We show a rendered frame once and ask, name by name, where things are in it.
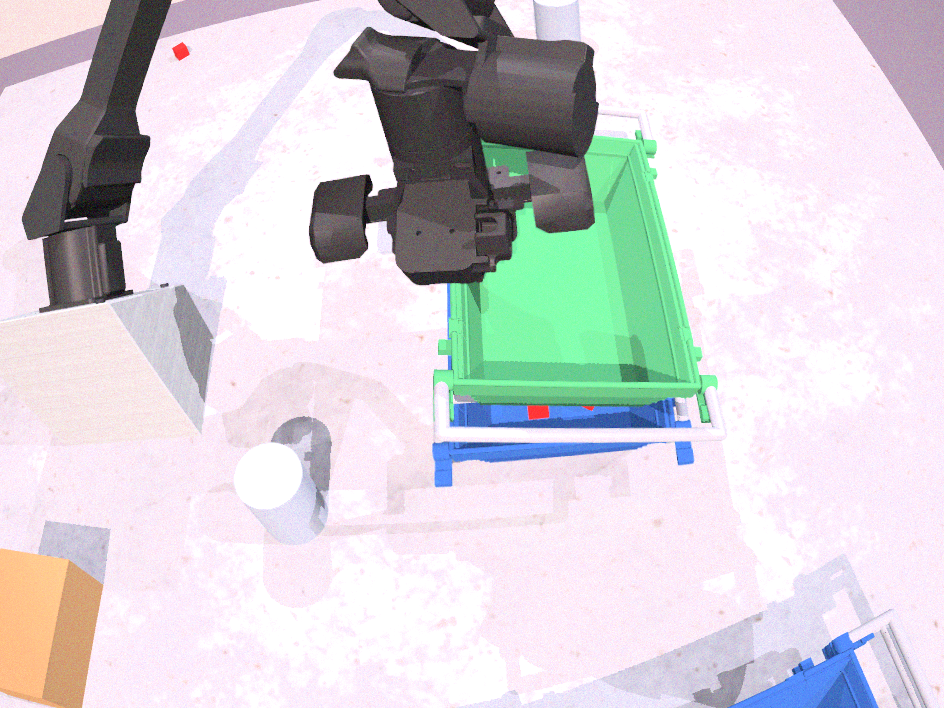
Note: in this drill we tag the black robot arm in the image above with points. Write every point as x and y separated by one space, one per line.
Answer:
527 93

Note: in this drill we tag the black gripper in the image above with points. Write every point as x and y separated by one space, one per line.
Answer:
557 185

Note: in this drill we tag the grey cylinder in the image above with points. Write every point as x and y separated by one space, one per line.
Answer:
557 20
273 483

